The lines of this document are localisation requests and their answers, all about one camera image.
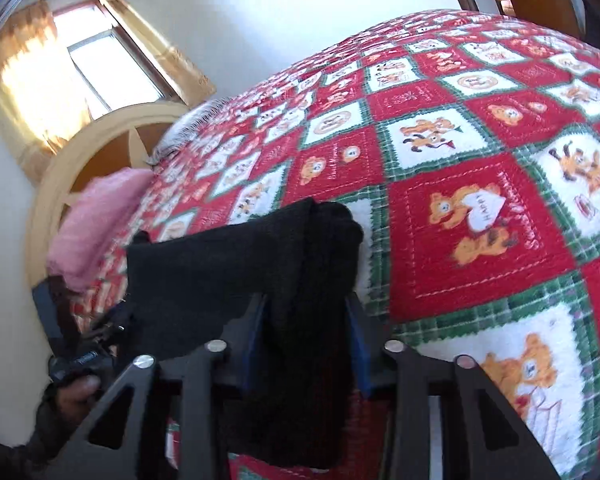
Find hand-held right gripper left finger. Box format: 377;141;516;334
45;292;269;480

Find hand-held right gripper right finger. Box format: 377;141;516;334
345;292;564;480

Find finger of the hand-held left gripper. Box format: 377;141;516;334
92;300;135;357

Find black pants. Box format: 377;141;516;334
125;197;366;469

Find person's left forearm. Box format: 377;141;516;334
0;389;82;480

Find person's left hand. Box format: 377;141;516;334
54;375;104;427

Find pink folded quilt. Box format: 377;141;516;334
47;167;154;294

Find cream wooden headboard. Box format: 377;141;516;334
24;101;191;291

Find red checkered printed blanket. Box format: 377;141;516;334
70;9;600;480

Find grey pillow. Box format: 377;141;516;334
147;97;227;167

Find yellow patterned curtain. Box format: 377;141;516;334
0;0;92;187
92;0;217;107

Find window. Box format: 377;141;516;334
54;2;175;122

